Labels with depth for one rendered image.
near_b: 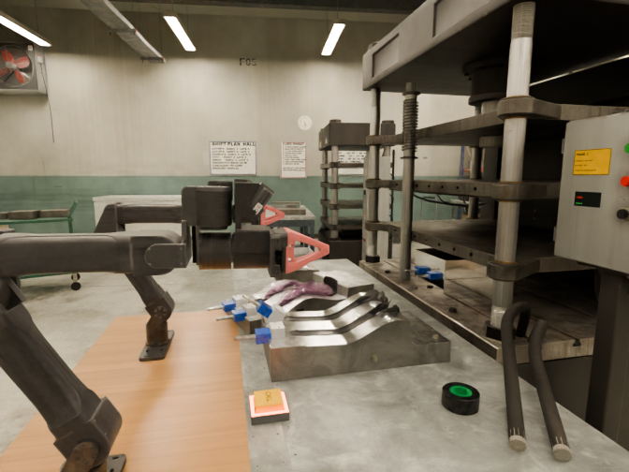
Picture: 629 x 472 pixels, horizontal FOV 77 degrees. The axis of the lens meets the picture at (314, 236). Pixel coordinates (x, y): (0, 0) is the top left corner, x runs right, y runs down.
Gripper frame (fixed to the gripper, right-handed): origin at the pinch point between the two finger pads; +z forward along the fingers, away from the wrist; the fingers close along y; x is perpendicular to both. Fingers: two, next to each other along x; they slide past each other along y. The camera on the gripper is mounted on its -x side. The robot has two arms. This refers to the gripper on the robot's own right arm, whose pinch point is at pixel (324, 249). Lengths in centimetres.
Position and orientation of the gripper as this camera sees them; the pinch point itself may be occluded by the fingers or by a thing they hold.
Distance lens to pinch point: 64.0
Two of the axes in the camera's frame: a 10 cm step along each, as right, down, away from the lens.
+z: 9.8, 0.0, 2.0
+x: -0.3, 9.9, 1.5
